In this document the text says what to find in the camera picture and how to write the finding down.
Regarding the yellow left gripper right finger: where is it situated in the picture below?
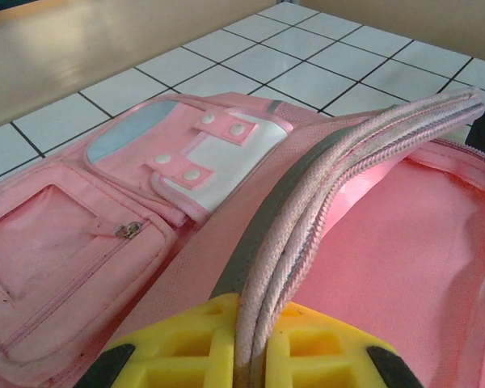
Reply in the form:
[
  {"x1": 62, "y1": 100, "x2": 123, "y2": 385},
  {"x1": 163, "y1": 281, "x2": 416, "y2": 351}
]
[{"x1": 266, "y1": 301, "x2": 424, "y2": 388}]

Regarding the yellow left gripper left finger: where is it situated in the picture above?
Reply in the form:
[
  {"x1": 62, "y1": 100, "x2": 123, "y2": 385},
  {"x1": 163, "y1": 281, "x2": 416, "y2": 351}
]
[{"x1": 78, "y1": 293, "x2": 239, "y2": 388}]

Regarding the pink school backpack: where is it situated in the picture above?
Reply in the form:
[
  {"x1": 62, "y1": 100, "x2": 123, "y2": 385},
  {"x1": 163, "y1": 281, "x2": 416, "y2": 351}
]
[{"x1": 0, "y1": 86, "x2": 485, "y2": 388}]

